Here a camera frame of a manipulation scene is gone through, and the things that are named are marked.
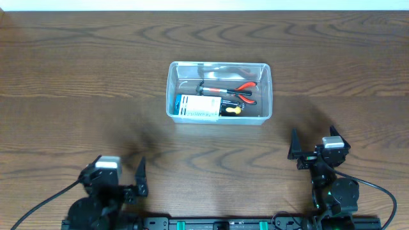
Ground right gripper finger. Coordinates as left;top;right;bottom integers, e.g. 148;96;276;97
287;128;302;160
330;125;351;150

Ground stubby yellow black screwdriver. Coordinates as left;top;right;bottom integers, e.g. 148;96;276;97
220;100;243;116

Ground red handled pliers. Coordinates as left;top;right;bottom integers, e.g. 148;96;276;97
233;82;257;105

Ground white blue screwdriver box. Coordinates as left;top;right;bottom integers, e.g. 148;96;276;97
173;95;222;118

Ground small black orange hammer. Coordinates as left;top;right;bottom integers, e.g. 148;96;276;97
196;80;234;95

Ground silver combination wrench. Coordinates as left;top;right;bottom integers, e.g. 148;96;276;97
238;102;245;109

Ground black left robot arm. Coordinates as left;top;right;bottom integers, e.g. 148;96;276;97
61;155;148;230

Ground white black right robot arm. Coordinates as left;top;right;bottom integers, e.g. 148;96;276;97
288;126;359;229

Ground clear plastic container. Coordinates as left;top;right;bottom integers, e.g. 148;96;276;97
166;61;273;125

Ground black mounting rail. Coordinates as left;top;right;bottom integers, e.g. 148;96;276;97
61;212;382;230

